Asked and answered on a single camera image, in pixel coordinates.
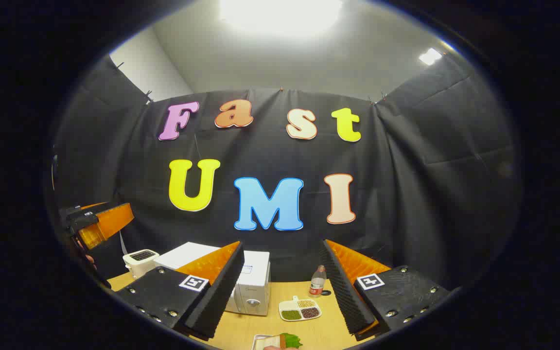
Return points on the white toaster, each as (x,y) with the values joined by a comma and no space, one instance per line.
(139,265)

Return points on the small ceiling light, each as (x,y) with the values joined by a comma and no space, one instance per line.
(429,56)

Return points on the divided dish of beans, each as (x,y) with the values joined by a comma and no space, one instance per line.
(299,310)

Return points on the black backdrop cloth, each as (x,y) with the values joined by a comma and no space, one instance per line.
(396,194)

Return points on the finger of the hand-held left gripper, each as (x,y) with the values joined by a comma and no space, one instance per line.
(110,223)
(96,205)

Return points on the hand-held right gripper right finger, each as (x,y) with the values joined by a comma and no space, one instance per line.
(345,296)

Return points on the white rectangular tray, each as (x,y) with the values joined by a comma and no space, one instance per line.
(259,341)

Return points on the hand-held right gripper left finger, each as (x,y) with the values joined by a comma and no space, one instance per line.
(221,291)

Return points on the large ceiling light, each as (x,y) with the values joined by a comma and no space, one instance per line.
(280,14)

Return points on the lettuce sandwich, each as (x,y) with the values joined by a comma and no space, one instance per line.
(289,340)

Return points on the clear water bottle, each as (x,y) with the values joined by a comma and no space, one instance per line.
(317,282)

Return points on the white microwave oven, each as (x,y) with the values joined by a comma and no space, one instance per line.
(255,287)

